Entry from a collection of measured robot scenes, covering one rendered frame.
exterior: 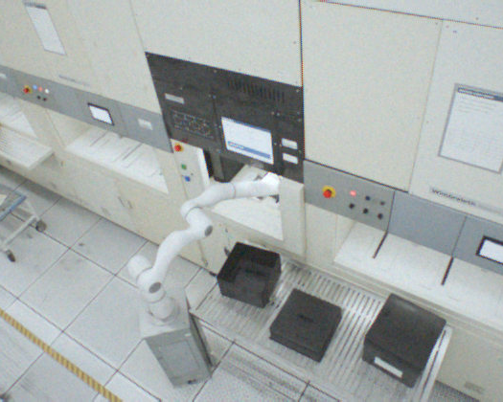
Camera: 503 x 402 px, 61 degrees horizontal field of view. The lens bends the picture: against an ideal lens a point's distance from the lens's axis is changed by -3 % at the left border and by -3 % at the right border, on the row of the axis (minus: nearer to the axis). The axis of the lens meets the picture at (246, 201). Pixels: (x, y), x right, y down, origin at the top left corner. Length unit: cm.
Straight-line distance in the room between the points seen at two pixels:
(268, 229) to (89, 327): 170
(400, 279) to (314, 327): 55
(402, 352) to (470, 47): 131
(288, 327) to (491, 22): 162
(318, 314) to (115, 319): 180
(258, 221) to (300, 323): 74
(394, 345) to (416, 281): 49
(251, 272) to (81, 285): 176
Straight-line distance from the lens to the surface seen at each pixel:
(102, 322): 367
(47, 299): 402
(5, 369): 385
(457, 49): 157
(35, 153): 407
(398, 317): 224
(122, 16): 235
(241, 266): 269
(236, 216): 281
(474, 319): 250
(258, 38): 186
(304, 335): 233
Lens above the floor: 294
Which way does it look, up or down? 46 degrees down
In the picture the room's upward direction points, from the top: 9 degrees counter-clockwise
